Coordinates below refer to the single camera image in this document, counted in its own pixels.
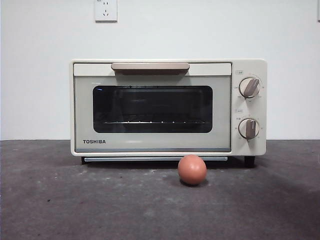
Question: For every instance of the white wall socket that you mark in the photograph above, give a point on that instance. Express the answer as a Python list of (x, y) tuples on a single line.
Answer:
[(106, 11)]

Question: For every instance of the oven door with glass window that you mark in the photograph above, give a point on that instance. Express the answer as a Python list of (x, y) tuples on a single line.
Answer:
[(150, 142)]

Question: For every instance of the black oven foot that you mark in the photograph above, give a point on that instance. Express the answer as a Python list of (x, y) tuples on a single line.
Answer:
[(249, 161), (83, 161)]

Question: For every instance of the cream Toshiba toaster oven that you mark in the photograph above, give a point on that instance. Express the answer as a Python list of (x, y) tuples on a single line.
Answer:
[(262, 110)]

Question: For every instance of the brown egg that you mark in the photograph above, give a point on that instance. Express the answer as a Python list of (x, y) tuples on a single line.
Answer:
[(192, 170)]

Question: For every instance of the cream oven knob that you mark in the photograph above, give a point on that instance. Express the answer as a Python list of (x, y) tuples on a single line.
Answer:
[(243, 128), (245, 87)]

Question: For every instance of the silver crumb tray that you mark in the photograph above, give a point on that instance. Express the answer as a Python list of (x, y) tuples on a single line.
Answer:
[(137, 159)]

